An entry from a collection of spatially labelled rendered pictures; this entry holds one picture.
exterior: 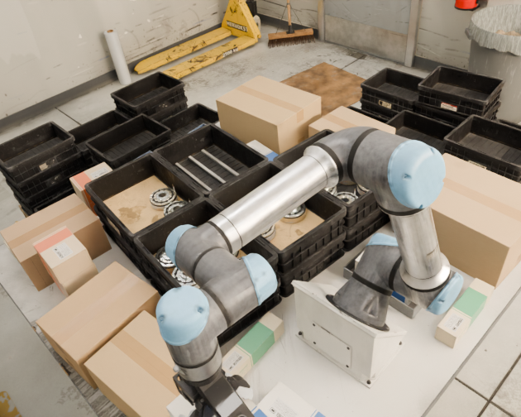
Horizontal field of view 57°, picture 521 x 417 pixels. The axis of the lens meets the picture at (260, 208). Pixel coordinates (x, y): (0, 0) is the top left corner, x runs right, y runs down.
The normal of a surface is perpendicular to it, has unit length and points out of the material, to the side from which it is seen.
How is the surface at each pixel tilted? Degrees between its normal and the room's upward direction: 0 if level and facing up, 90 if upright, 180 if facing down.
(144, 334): 0
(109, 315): 0
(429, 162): 78
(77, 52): 90
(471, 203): 0
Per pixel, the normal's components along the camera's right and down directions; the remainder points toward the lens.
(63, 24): 0.69, 0.43
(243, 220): 0.30, -0.27
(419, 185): 0.58, 0.28
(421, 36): -0.71, 0.52
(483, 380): -0.10, -0.75
